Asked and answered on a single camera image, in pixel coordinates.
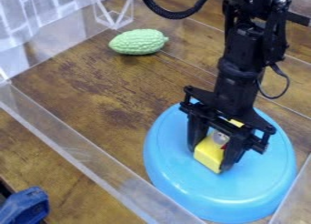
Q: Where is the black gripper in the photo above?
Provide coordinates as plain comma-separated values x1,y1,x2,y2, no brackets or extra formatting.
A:
181,60,277,171

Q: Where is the yellow brick with label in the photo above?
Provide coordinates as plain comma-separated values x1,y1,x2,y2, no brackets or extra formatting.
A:
194,129,230,174

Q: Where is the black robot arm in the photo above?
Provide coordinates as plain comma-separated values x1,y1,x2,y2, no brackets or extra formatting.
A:
181,0,292,171

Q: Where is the blue round tray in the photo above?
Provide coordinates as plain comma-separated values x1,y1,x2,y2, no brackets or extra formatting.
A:
143,104,297,224

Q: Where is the green knobbly toy vegetable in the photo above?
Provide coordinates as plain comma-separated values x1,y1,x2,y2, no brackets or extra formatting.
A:
109,29,170,56

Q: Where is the blue clamp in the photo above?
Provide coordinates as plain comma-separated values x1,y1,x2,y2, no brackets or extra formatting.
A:
0,187,50,224

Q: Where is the clear acrylic enclosure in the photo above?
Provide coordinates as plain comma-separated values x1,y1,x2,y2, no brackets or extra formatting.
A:
0,0,311,224

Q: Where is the black cable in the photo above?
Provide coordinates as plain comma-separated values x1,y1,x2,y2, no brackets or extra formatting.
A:
137,0,292,100

